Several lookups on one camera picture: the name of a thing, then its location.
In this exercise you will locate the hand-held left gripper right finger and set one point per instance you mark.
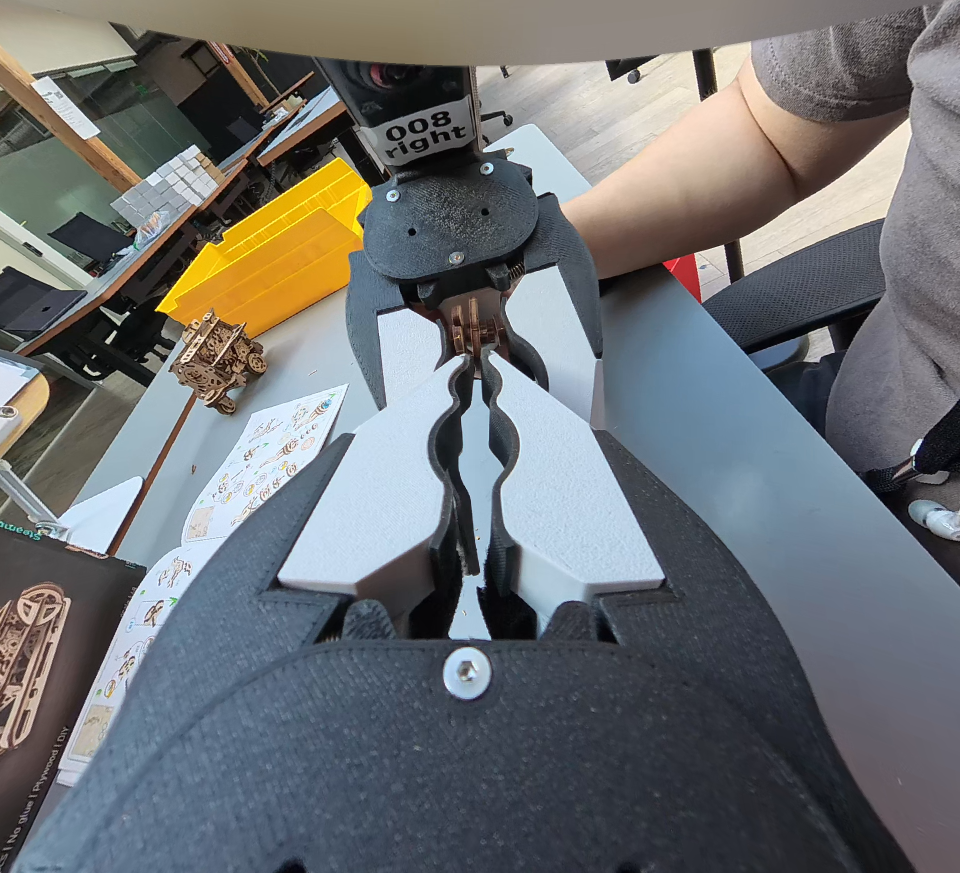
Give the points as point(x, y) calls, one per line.
point(577, 513)

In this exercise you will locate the person's right forearm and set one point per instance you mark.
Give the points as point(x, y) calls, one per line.
point(712, 175)

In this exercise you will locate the red object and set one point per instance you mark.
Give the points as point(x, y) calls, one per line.
point(684, 277)

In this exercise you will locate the wooden support post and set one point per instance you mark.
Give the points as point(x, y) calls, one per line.
point(75, 130)

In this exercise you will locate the white paper notice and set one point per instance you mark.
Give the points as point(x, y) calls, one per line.
point(66, 106)

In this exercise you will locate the black model kit box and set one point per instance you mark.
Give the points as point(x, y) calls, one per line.
point(45, 625)

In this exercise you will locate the small wooden gear assembly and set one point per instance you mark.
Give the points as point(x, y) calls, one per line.
point(471, 333)

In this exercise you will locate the stack of small pale boxes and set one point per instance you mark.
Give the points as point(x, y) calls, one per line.
point(169, 183)

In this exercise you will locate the yellow plastic bin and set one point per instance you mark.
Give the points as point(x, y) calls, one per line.
point(262, 273)

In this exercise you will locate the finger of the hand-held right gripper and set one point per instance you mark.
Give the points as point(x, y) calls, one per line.
point(559, 318)
point(409, 348)

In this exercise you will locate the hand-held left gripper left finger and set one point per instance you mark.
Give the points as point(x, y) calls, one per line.
point(360, 513)

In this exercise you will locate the metal stand leg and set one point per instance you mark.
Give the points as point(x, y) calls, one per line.
point(22, 494)

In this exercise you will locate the black monitor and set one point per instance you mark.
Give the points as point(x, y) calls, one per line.
point(90, 235)

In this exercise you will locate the black laptop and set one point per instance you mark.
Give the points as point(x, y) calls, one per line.
point(37, 303)

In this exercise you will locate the wooden mechanical model vehicle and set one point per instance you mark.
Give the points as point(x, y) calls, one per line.
point(214, 359)

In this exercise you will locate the illustrated instruction booklet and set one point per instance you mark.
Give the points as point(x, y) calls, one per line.
point(285, 453)

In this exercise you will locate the wooden background desk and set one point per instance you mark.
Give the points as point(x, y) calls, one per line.
point(131, 262)
point(307, 119)

